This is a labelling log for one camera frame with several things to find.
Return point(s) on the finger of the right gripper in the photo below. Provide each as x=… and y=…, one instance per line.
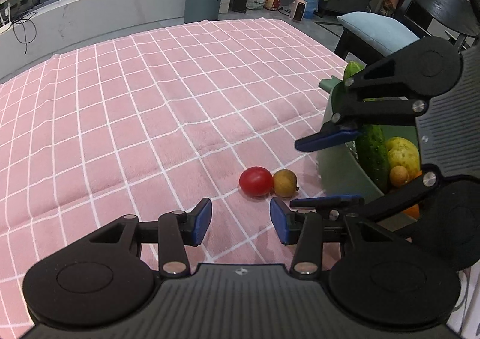
x=330, y=135
x=328, y=203

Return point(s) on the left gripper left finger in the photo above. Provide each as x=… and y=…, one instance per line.
x=178, y=229

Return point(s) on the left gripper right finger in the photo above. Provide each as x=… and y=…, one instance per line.
x=304, y=229

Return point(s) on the orange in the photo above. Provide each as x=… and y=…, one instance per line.
x=413, y=212
x=399, y=176

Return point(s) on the green cucumber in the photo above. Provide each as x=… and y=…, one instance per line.
x=372, y=155

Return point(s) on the large yellow-green pear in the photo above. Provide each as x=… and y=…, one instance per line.
x=403, y=152

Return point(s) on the green colander bowl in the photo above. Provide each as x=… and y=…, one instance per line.
x=338, y=169

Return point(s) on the small brown fruit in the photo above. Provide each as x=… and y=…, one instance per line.
x=285, y=183

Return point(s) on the red tomato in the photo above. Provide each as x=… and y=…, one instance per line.
x=256, y=181

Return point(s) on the black bench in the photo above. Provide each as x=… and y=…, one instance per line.
x=353, y=44

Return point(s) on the pink checked tablecloth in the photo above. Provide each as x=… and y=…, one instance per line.
x=150, y=123

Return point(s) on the light blue cushion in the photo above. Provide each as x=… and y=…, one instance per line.
x=384, y=34

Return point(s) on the round black table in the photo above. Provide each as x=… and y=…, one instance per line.
x=456, y=15

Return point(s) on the white marble tv bench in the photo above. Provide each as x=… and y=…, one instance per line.
x=66, y=23

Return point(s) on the white router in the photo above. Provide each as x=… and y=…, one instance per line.
x=5, y=18

